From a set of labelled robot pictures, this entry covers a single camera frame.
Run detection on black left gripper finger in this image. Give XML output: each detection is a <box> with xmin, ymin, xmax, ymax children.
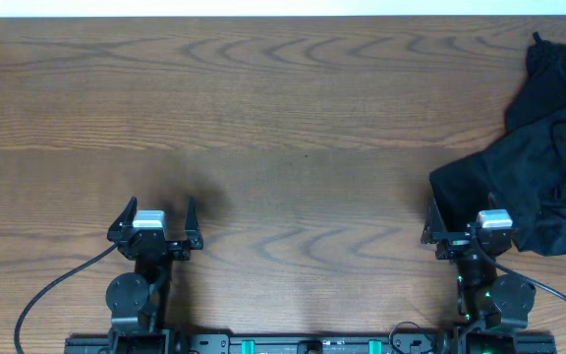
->
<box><xmin>185</xmin><ymin>197</ymin><xmax>199</xmax><ymax>242</ymax></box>
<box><xmin>110</xmin><ymin>197</ymin><xmax>138</xmax><ymax>233</ymax></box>

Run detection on black cloth shorts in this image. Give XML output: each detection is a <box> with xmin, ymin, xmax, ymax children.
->
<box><xmin>429</xmin><ymin>37</ymin><xmax>566</xmax><ymax>257</ymax></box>

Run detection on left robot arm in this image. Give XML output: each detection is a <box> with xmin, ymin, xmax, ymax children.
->
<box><xmin>105</xmin><ymin>198</ymin><xmax>203</xmax><ymax>354</ymax></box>

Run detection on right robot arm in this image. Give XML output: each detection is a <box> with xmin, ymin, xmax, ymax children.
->
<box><xmin>421</xmin><ymin>199</ymin><xmax>536</xmax><ymax>353</ymax></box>

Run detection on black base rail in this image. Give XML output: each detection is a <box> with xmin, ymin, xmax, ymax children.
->
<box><xmin>64</xmin><ymin>332</ymin><xmax>557</xmax><ymax>354</ymax></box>

